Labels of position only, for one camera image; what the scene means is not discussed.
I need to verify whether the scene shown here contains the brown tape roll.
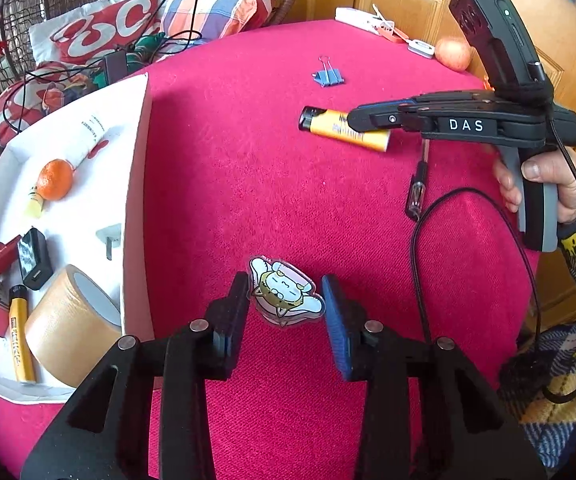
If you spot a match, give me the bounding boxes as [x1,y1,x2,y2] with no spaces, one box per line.
[24,264,121,388]

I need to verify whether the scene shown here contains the yellow glue tube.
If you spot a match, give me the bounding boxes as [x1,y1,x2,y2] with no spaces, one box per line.
[8,284,36,382]

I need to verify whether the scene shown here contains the black USB charger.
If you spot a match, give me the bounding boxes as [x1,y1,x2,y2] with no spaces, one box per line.
[17,228,54,290]

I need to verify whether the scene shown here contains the yellow black lighter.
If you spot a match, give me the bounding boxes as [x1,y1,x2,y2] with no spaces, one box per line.
[299,106,391,153]

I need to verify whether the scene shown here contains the cartoon sticker badge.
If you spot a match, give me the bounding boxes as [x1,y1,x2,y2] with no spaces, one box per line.
[249,256,326,328]

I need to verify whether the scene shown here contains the orange tangerine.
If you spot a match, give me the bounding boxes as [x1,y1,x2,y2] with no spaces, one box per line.
[36,159,74,202]

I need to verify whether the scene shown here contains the small yellow liquid bottle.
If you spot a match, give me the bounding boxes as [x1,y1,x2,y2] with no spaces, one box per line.
[26,186,45,218]

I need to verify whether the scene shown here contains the right hand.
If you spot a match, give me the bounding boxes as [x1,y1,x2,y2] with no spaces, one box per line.
[493,151,576,224]

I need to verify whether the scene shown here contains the apple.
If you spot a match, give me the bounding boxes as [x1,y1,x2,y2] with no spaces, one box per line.
[434,37,472,72]

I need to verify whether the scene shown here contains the small screwdriver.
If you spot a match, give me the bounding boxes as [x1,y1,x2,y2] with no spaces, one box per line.
[405,139,430,222]

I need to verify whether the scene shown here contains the white power strip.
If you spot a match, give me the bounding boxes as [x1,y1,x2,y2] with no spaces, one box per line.
[335,6,394,35]

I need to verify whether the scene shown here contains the blue binder clips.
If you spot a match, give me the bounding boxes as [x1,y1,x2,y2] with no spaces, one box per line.
[313,55,345,88]

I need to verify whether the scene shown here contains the white cardboard tray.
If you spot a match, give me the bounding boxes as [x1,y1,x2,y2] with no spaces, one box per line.
[0,71,156,406]

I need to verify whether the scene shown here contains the plaid colourful pillow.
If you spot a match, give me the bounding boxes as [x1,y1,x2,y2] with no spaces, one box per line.
[162,0,257,41]

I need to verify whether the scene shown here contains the red white seat cushion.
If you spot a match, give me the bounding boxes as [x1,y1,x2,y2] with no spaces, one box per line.
[0,62,97,148]

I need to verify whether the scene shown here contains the red white square pillow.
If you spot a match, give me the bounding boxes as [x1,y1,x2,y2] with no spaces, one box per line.
[50,0,159,64]

